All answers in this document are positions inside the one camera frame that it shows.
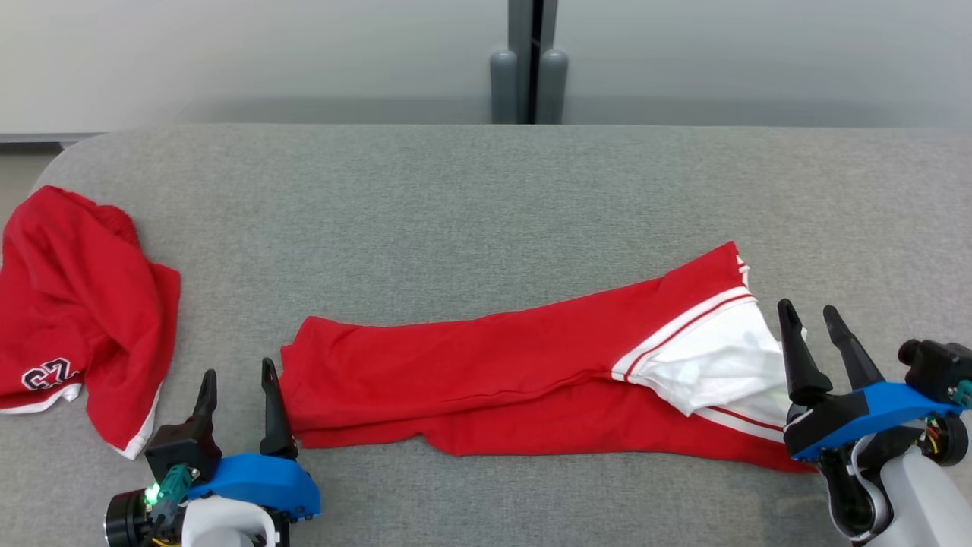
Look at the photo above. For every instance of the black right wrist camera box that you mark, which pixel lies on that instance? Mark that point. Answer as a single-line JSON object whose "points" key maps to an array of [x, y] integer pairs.
{"points": [[938, 365]]}

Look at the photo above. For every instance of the grey cylindrical post foot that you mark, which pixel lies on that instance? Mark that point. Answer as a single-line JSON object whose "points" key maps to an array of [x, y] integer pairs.
{"points": [[503, 87], [553, 87]]}

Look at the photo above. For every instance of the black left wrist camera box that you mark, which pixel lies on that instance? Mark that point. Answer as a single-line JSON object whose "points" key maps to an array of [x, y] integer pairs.
{"points": [[182, 452]]}

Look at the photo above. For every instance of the red jersey with number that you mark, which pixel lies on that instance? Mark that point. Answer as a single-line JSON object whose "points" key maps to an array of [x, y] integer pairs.
{"points": [[76, 289]]}

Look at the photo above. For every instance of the black wrist motor cylinder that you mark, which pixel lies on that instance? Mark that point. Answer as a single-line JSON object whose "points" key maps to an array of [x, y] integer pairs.
{"points": [[123, 520], [953, 444]]}

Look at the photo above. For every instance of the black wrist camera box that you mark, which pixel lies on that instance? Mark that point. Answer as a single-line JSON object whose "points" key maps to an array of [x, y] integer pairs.
{"points": [[938, 365], [182, 452]]}

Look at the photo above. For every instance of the black left wrist motor cylinder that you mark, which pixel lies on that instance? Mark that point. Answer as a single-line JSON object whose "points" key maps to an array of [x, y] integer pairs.
{"points": [[123, 520]]}

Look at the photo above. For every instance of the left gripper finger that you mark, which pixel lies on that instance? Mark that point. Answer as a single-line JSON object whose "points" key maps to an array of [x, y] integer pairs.
{"points": [[205, 403], [275, 425]]}

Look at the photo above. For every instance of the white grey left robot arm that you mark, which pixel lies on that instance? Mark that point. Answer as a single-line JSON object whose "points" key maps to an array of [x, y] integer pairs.
{"points": [[224, 526]]}

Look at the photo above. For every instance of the red and white shorts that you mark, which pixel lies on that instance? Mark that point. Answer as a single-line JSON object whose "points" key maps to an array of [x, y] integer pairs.
{"points": [[493, 365]]}

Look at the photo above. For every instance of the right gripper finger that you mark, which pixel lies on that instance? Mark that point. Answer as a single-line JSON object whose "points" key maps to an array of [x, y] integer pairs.
{"points": [[797, 365], [854, 353]]}

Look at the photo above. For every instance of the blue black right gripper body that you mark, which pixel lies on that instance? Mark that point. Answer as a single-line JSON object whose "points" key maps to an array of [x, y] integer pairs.
{"points": [[873, 410]]}

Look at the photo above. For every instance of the grey partition post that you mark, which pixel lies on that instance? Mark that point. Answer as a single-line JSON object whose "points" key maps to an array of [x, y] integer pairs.
{"points": [[519, 23]]}

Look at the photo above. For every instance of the black right wrist motor cylinder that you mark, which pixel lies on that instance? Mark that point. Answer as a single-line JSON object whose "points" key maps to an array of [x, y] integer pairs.
{"points": [[953, 444]]}

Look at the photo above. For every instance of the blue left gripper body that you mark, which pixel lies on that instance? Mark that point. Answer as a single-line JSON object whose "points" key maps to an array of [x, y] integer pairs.
{"points": [[266, 482]]}

